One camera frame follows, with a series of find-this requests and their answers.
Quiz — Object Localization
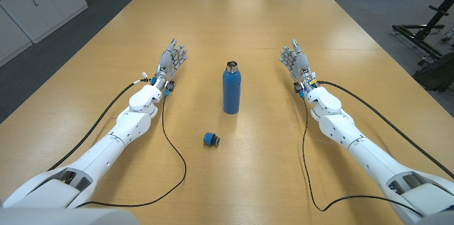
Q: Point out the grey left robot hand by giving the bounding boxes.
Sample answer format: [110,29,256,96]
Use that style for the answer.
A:
[155,38,188,82]

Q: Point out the blue bottle cap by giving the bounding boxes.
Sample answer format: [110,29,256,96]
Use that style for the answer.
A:
[203,131,221,147]

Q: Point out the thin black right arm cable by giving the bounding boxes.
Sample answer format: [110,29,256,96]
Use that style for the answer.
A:
[301,93,425,218]

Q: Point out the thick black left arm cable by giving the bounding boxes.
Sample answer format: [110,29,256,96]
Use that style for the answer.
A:
[47,78,152,172]

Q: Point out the blue metal bottle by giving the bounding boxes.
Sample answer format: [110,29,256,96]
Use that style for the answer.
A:
[222,60,242,115]

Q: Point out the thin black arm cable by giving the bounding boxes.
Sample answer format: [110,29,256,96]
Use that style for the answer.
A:
[75,89,188,208]
[301,93,425,218]

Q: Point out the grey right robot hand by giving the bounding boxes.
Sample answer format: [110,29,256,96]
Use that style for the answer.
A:
[279,38,315,83]

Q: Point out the black metal stand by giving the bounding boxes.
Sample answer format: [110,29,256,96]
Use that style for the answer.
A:
[392,0,454,66]

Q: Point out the black angular base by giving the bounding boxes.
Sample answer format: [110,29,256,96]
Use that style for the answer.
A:
[412,53,454,94]

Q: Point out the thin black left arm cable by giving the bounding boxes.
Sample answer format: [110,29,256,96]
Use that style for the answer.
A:
[75,89,188,208]

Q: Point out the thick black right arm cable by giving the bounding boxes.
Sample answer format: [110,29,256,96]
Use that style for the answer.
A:
[316,80,454,179]

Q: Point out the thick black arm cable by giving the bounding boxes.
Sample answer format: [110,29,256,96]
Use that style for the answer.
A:
[316,80,454,179]
[47,78,152,172]

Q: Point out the long white cabinet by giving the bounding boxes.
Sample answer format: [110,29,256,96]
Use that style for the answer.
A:
[0,0,89,68]

